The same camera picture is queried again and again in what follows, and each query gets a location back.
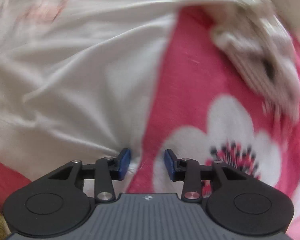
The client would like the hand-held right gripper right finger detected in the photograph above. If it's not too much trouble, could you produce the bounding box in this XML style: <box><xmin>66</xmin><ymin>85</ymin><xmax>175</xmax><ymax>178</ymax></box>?
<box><xmin>164</xmin><ymin>149</ymin><xmax>249</xmax><ymax>203</ymax></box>

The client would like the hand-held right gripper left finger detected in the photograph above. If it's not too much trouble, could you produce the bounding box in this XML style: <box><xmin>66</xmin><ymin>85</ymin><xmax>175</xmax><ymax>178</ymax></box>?
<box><xmin>49</xmin><ymin>148</ymin><xmax>132</xmax><ymax>204</ymax></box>

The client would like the cream white garment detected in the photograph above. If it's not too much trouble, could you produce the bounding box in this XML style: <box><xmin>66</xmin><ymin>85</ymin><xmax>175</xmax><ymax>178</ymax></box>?
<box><xmin>0</xmin><ymin>0</ymin><xmax>243</xmax><ymax>180</ymax></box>

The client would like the pink floral blanket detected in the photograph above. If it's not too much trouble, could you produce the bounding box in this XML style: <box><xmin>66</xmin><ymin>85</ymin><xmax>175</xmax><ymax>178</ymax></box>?
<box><xmin>0</xmin><ymin>0</ymin><xmax>300</xmax><ymax>240</ymax></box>

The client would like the knitted sweater with fleece lining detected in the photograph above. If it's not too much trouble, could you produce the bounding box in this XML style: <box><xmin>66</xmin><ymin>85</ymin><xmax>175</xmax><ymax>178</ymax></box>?
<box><xmin>210</xmin><ymin>0</ymin><xmax>300</xmax><ymax>128</ymax></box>

